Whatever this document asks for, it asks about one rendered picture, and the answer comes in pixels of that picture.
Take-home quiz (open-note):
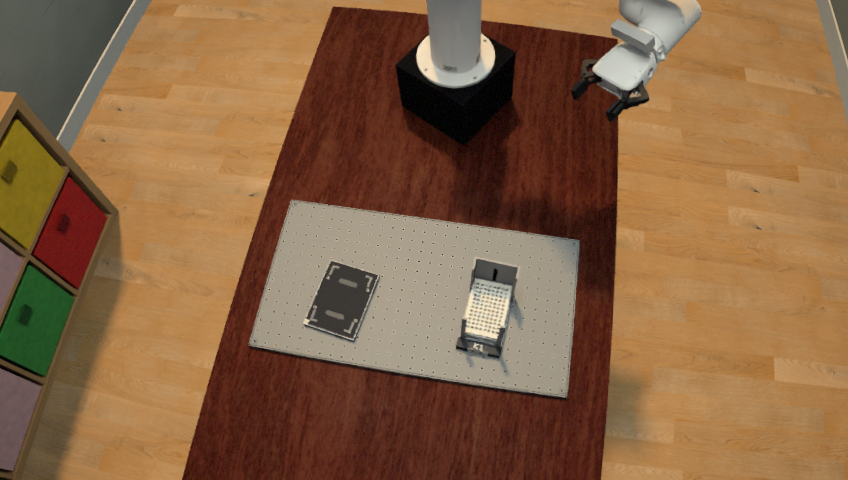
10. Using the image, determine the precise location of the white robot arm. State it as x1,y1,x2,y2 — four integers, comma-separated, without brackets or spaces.
417,0,702,88

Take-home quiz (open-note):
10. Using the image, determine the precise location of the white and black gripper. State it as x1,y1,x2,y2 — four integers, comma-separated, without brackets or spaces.
571,41,657,122

